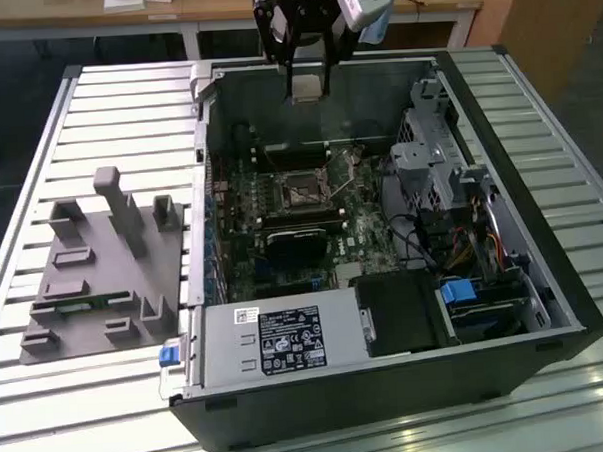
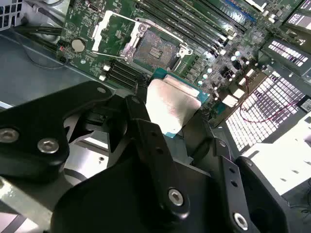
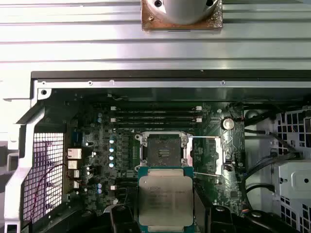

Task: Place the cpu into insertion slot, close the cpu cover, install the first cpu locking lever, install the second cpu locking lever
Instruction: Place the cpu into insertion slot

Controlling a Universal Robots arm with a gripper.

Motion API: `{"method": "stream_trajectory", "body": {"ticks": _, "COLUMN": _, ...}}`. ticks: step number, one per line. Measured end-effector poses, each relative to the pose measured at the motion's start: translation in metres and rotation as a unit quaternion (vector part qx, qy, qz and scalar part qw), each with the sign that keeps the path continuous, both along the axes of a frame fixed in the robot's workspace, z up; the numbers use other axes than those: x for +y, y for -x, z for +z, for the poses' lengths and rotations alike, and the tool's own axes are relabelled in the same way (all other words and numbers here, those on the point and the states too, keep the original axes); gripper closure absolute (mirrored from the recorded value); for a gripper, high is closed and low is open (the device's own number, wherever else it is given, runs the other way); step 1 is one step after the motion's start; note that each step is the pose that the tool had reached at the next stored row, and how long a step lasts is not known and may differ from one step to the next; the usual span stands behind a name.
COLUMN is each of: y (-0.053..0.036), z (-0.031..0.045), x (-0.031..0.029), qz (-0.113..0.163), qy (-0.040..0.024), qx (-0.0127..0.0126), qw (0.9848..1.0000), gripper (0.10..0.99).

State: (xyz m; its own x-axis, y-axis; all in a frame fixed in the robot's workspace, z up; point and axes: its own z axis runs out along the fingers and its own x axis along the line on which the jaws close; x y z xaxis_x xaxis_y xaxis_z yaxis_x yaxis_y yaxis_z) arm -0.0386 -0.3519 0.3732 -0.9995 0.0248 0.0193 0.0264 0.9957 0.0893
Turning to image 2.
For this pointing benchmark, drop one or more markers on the metal socket locking lever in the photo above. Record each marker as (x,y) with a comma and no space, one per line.
(120,16)
(187,50)

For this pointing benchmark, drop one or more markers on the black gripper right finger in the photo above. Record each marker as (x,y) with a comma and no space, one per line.
(233,194)

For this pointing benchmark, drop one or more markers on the metal socket cover frame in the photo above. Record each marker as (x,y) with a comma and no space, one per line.
(96,38)

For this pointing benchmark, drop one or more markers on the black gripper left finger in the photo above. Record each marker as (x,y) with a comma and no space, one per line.
(31,136)

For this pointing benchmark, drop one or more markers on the silver topped CPU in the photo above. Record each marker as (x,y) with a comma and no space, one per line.
(170,104)

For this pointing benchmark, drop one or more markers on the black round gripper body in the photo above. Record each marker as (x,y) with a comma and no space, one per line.
(116,206)

